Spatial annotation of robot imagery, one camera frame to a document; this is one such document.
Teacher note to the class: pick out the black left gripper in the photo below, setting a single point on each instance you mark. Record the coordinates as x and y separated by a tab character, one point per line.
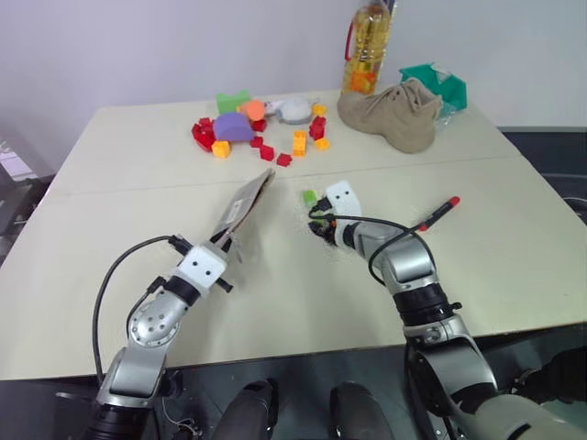
225	285

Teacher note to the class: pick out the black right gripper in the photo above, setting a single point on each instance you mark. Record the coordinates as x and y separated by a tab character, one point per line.
329	231

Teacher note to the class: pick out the small green block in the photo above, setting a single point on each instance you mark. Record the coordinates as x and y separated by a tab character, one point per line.
309	197

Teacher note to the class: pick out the grey grid pouch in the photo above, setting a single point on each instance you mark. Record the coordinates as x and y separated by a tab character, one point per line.
247	201

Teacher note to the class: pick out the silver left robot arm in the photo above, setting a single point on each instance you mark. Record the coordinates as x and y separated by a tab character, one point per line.
147	327

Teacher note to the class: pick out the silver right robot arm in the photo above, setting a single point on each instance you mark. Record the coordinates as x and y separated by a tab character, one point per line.
408	266

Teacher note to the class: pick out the red marker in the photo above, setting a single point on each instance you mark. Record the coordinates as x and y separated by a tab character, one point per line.
438	213

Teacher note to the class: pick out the red building block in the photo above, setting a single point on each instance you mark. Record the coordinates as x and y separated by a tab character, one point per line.
266	152
204	123
284	159
260	125
207	141
257	142
198	133
317	128

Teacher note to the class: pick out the tall yellow building block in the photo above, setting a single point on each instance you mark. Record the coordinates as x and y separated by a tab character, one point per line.
299	143

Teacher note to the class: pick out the grey white plush toy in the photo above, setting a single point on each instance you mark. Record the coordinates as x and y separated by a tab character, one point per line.
293	110

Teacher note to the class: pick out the purple foam arch block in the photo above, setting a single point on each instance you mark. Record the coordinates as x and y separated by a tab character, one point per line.
233	127

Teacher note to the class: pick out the beige suede boot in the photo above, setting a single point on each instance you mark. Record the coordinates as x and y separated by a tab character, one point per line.
394	114

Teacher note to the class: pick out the green foam block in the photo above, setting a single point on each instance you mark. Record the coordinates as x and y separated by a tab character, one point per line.
233	101

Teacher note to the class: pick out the clear plastic bag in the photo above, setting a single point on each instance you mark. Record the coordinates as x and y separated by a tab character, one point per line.
446	115

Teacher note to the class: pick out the dark rounded shape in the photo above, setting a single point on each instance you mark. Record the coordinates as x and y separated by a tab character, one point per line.
250	410
360	412

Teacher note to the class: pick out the yellow cooking oil bottle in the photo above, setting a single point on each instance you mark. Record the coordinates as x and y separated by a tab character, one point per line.
367	50

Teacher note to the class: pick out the green plastic bag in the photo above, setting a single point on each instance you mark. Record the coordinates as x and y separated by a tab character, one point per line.
451	89

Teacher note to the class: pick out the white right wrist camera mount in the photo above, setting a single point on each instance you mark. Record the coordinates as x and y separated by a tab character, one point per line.
343	199

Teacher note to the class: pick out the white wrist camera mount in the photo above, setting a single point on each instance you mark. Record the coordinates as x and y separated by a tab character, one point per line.
203	268
343	199

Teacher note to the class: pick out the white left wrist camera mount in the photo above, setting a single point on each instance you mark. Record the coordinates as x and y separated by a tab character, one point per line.
203	268

